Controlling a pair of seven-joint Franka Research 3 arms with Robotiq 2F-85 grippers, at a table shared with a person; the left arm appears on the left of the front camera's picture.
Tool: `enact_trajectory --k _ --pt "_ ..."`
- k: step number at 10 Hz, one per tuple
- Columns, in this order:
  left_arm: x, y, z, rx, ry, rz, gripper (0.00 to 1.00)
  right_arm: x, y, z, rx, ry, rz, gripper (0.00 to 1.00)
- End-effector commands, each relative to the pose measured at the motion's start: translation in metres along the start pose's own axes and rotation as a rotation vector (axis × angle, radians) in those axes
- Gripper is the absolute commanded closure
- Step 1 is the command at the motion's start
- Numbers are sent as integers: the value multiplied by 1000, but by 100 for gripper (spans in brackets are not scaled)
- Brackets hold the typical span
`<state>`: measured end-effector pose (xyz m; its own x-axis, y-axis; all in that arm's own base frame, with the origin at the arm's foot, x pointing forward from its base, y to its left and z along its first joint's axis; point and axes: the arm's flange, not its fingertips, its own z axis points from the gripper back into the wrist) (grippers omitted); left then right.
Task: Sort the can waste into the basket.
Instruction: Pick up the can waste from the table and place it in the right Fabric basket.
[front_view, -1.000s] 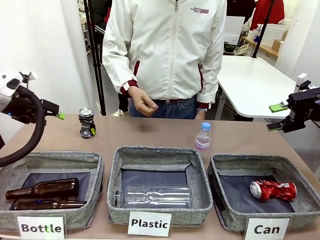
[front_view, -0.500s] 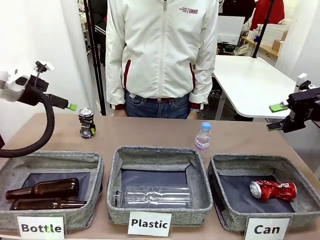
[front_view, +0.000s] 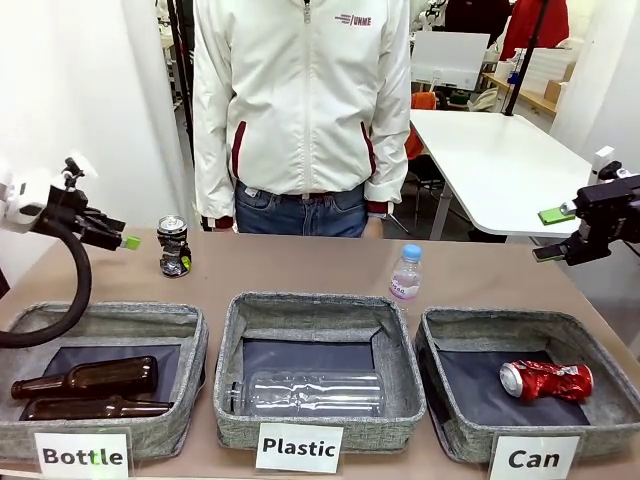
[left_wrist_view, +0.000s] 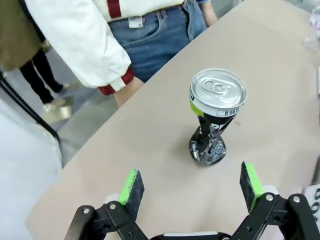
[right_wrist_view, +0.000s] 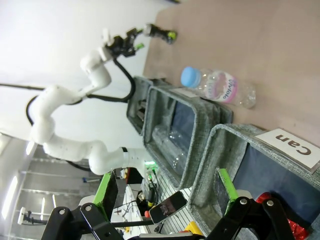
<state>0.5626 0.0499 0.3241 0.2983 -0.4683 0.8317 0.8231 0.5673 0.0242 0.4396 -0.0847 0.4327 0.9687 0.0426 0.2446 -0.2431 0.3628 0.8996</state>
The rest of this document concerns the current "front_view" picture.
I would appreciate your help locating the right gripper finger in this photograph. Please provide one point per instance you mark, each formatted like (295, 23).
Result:
(555, 215)
(550, 251)

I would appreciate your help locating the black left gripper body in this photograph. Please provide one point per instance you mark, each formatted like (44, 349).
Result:
(65, 212)

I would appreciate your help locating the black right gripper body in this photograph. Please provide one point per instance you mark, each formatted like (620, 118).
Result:
(610, 220)

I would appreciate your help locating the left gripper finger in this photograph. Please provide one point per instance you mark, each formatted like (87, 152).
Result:
(112, 240)
(107, 221)

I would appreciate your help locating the crushed red can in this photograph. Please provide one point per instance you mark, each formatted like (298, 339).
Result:
(550, 382)

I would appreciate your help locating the brown glass bottle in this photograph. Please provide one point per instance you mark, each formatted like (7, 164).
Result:
(100, 409)
(100, 377)

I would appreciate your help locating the clear plastic bottle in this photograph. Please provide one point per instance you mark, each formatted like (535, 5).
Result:
(300, 395)

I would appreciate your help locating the person's right forearm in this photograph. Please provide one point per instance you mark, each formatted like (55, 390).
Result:
(212, 170)

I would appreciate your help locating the person's left forearm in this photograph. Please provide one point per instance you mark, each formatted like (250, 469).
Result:
(390, 165)

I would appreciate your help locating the crushed silver can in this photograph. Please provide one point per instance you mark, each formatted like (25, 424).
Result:
(173, 247)

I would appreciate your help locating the grey fabric basket bottle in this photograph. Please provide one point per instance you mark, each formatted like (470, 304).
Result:
(150, 435)

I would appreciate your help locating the grey fabric basket can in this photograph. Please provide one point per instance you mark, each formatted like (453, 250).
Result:
(450, 430)

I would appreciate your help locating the white Can label card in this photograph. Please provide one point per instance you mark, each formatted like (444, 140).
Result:
(534, 457)

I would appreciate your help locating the grey fabric basket plastic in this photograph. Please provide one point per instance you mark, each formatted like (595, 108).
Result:
(230, 430)

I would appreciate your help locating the person's left hand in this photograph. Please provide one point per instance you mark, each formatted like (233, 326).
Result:
(375, 227)

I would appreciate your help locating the white background table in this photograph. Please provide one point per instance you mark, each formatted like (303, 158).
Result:
(500, 160)

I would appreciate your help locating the cardboard box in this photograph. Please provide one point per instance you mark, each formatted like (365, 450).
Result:
(552, 90)

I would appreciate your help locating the small pink-label plastic bottle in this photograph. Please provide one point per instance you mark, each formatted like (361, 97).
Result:
(406, 280)

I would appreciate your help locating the black slanted pole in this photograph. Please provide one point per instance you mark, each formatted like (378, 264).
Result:
(520, 70)

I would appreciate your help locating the white box stack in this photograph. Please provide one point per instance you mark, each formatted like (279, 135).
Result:
(545, 65)

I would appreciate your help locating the black tripod stand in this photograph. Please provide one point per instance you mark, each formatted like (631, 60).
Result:
(184, 75)

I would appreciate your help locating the orange cloth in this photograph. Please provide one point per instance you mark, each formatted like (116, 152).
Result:
(422, 100)

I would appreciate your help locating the white monitor panel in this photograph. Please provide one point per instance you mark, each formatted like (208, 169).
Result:
(450, 57)

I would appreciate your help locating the blue jeans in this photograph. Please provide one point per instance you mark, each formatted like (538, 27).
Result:
(300, 212)

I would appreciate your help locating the red garment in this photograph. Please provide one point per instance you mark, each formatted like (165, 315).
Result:
(557, 25)

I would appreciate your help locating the white Bottle label card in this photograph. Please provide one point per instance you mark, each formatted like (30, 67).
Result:
(82, 455)

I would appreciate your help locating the white zip jacket torso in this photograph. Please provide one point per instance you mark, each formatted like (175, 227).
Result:
(300, 100)

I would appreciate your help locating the white Plastic label card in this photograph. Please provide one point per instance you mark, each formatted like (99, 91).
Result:
(299, 447)

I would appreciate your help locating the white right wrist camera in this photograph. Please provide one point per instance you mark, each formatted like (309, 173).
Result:
(605, 160)

